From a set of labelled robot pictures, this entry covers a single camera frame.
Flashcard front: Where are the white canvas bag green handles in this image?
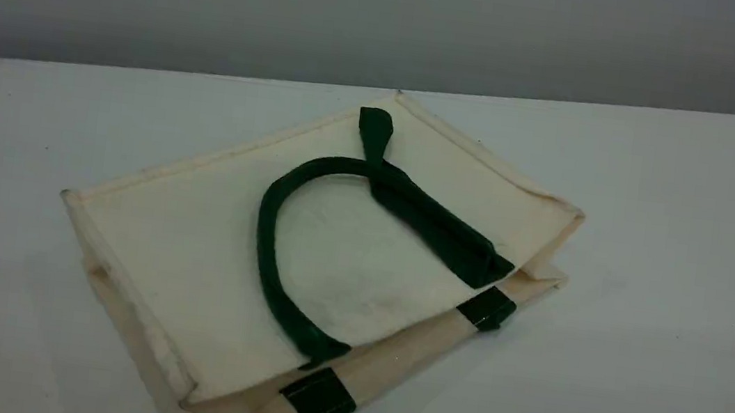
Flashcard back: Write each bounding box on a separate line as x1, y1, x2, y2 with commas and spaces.
32, 50, 598, 413

